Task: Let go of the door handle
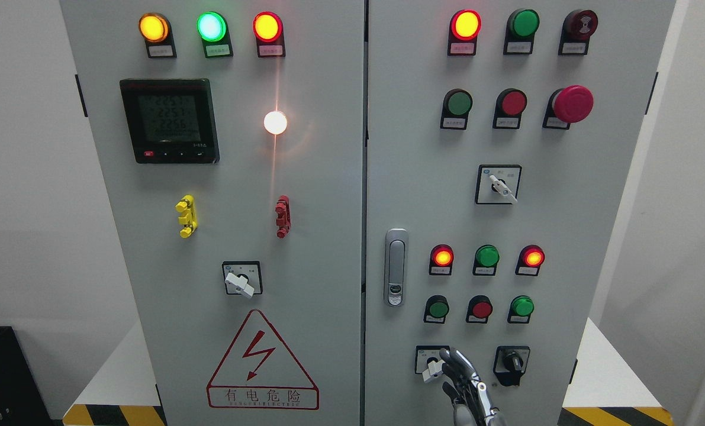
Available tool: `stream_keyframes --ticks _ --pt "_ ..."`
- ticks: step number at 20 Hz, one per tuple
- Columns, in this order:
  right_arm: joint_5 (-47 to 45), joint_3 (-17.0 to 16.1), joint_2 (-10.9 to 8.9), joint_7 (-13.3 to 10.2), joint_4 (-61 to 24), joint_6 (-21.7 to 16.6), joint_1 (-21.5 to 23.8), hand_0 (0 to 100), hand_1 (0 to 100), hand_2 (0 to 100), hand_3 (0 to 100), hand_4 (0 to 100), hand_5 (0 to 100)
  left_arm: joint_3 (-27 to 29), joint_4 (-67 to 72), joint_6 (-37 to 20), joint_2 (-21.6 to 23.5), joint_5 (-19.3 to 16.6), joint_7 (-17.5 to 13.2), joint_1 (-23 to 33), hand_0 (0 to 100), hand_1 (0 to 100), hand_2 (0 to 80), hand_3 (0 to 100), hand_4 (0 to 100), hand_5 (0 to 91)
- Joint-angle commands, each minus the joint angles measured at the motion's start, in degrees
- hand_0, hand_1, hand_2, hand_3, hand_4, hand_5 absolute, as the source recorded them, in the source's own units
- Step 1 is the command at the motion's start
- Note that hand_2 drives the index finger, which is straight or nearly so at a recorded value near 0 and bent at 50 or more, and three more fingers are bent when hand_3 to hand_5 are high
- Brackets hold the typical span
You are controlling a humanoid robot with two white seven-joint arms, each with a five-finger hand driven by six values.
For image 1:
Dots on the grey robotic right hand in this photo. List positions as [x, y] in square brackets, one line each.
[468, 393]

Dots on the silver cabinet door handle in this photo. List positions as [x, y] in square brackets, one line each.
[396, 242]

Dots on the grey right cabinet door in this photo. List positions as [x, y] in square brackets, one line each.
[500, 137]

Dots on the grey cabinet door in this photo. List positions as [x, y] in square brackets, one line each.
[312, 279]
[500, 137]

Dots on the grey left cabinet door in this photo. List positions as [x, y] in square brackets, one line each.
[312, 279]

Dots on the red lit lamp right door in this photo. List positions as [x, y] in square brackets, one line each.
[465, 26]

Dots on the green lamp top right door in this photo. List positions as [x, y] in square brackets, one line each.
[521, 27]

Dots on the red-orange indicator lamp left door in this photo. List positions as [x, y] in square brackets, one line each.
[269, 33]

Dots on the red push button lower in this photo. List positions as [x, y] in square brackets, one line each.
[479, 310]

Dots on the red push button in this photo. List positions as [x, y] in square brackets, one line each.
[509, 107]
[479, 310]

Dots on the green push button lower left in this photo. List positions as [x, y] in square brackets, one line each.
[436, 309]

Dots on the green push button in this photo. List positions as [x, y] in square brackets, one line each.
[455, 110]
[520, 310]
[436, 309]

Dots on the green push button lower right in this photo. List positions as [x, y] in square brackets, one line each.
[520, 310]

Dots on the white platform with hazard stripes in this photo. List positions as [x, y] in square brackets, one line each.
[604, 390]

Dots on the green lamp middle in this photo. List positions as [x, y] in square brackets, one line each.
[486, 260]

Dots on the red lit lamp middle left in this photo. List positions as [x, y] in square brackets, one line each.
[441, 260]

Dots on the red lit lamp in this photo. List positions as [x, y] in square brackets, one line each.
[441, 260]
[531, 258]

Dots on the red lit lamp middle right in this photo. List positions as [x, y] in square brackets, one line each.
[531, 258]

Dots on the red electrical hazard warning sign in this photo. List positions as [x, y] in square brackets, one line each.
[259, 371]

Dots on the red terminal block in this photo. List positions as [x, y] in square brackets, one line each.
[283, 216]

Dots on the green push button upper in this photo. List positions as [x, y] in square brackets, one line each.
[455, 110]

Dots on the red push button upper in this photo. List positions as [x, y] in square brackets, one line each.
[509, 107]

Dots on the red emergency stop mushroom button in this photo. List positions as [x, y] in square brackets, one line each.
[568, 105]

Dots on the white glowing indicator lamp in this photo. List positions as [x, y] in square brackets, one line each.
[275, 122]

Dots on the yellow terminal block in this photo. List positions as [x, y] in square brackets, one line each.
[187, 218]

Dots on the dark red buzzer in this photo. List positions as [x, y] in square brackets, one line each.
[577, 29]

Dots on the black digital power meter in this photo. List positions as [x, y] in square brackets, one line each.
[171, 121]

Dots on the green lit indicator lamp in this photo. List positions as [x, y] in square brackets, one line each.
[215, 36]

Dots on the black box lower left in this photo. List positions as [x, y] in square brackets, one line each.
[20, 400]

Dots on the orange indicator lamp top left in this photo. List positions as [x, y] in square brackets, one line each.
[158, 35]

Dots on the black knob selector switch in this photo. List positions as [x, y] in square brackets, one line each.
[510, 364]

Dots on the lower white-handled selector switch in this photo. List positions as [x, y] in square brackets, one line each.
[428, 362]

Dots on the upper right rotary selector switch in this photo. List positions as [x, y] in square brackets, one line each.
[497, 184]

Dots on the left door rotary selector switch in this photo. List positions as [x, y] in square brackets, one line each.
[242, 278]

